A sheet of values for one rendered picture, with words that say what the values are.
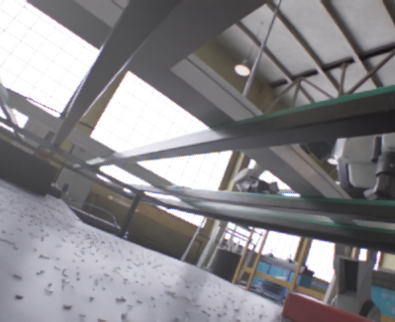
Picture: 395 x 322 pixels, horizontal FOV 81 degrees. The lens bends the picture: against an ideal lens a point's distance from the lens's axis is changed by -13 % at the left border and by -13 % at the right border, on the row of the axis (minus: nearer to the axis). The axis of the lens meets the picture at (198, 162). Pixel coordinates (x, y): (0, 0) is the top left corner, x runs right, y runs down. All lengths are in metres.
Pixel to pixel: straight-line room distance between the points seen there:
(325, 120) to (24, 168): 0.82
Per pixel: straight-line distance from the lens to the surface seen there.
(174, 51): 0.37
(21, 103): 1.43
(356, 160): 1.18
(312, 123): 0.34
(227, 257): 5.24
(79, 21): 0.44
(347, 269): 1.25
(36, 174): 0.91
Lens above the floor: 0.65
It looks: 17 degrees up
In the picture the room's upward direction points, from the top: 23 degrees clockwise
